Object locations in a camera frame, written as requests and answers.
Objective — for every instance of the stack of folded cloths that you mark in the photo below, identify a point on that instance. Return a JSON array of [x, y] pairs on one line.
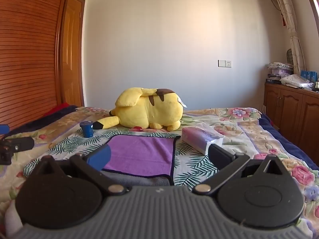
[[280, 67]]

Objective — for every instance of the blue cup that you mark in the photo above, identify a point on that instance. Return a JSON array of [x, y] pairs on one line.
[[87, 129]]

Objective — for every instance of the round fan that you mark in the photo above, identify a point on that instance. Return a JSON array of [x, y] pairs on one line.
[[290, 56]]

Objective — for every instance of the white wall socket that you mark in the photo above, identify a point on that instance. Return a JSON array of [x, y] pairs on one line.
[[225, 63]]

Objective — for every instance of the wooden window frame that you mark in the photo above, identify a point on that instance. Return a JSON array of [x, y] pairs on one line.
[[314, 0]]

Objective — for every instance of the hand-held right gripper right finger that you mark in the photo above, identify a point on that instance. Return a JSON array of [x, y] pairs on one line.
[[219, 155]]

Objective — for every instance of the floral bedsheet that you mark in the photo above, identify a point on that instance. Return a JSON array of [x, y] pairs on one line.
[[274, 139]]

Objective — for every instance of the wooden wardrobe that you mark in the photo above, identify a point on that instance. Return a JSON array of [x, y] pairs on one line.
[[27, 54]]

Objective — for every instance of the grey towel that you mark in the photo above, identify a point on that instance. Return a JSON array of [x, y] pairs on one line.
[[144, 180]]

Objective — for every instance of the wooden door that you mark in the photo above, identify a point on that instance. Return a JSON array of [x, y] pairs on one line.
[[72, 54]]

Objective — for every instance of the purple towel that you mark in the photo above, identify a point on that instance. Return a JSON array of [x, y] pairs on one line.
[[139, 154]]

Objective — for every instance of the stack of books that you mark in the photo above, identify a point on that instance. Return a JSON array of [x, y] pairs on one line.
[[274, 78]]

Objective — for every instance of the red cloth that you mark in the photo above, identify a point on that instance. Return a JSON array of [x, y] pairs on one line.
[[58, 108]]

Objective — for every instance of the blue box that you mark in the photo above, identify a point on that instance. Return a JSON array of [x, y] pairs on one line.
[[308, 76]]

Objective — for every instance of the leaf print cloth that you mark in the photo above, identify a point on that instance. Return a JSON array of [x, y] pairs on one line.
[[193, 165]]

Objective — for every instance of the white plastic bag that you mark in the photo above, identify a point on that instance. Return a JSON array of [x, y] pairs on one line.
[[296, 81]]

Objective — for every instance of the patterned beige curtain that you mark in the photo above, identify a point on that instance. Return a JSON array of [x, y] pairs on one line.
[[291, 25]]

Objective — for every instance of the pink tissue pack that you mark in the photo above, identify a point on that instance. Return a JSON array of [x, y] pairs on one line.
[[199, 138]]

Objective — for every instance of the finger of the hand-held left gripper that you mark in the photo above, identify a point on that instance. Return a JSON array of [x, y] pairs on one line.
[[3, 129], [21, 144]]

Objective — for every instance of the wooden cabinet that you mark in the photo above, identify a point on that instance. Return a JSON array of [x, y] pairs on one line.
[[291, 112]]

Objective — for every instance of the navy blanket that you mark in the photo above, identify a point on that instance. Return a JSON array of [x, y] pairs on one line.
[[37, 124], [291, 147]]

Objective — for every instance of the yellow plush toy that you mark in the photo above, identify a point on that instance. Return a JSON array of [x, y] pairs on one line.
[[147, 109]]

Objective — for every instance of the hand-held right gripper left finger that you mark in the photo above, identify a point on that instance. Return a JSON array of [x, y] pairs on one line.
[[99, 157]]

